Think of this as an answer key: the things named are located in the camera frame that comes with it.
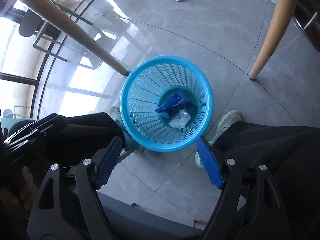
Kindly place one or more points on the wooden table leg right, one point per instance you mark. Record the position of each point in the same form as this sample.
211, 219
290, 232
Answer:
282, 15

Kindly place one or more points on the blue plastic trash basket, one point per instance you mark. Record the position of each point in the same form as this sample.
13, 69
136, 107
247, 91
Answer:
149, 85

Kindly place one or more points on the wooden table leg left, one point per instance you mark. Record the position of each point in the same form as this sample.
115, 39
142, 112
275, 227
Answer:
55, 16

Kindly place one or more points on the dark green chair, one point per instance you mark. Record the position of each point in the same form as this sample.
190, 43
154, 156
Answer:
32, 24

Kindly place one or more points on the clear crumpled plastic wrap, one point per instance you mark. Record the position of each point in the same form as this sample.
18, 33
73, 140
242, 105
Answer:
180, 120

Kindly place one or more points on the left grey sneaker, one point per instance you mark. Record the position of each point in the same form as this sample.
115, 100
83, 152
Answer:
130, 143

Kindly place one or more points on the blue snack wrapper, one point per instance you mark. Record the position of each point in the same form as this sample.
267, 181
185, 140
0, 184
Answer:
176, 102

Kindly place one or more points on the right grey sneaker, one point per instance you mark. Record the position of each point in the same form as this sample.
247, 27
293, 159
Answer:
225, 122

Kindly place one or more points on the person's left hand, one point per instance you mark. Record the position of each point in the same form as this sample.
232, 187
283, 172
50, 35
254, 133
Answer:
19, 193

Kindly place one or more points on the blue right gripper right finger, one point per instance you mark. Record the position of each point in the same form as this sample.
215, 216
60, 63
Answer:
209, 162

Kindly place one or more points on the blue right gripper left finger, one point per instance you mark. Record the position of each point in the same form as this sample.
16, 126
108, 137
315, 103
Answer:
105, 161

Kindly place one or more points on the grey sneaker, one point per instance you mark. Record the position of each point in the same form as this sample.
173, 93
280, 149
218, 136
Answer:
130, 143
225, 122

